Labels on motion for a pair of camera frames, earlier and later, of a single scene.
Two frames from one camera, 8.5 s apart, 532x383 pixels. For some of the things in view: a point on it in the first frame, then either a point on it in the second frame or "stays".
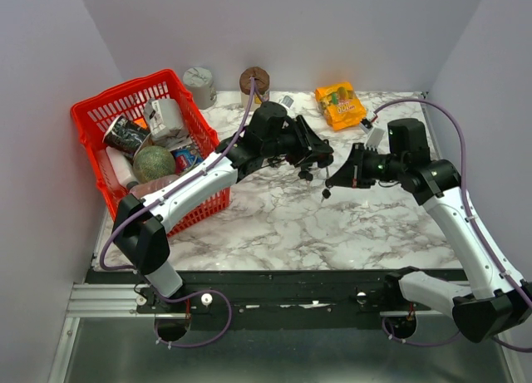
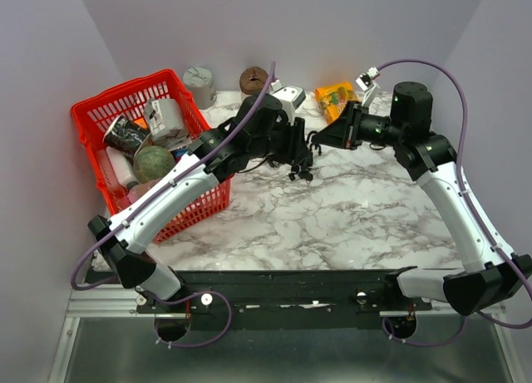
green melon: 152,163 stays
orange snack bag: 343,108 stays
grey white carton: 165,123 stays
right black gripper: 348,174 -> 344,130
